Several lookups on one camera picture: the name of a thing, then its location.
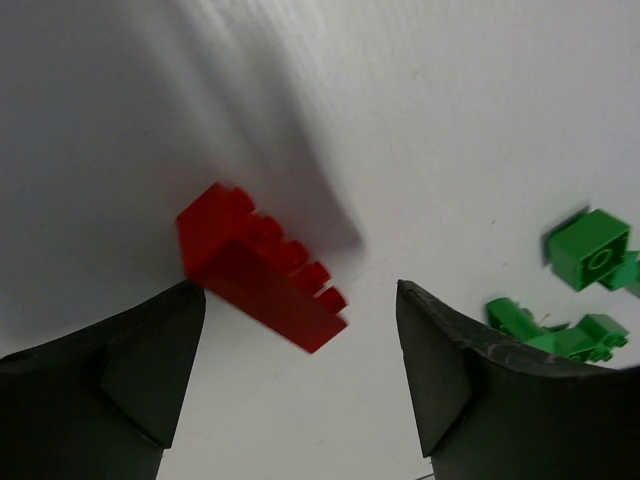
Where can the green sloped lego brick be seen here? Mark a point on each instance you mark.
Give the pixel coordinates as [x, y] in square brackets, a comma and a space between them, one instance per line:
[592, 339]

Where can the red long lego brick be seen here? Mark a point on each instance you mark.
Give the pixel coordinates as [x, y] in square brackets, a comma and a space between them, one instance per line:
[244, 257]

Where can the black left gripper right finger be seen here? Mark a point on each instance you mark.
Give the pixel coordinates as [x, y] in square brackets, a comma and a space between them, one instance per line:
[489, 407]

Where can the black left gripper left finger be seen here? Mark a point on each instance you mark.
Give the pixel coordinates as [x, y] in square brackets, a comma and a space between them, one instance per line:
[103, 402]

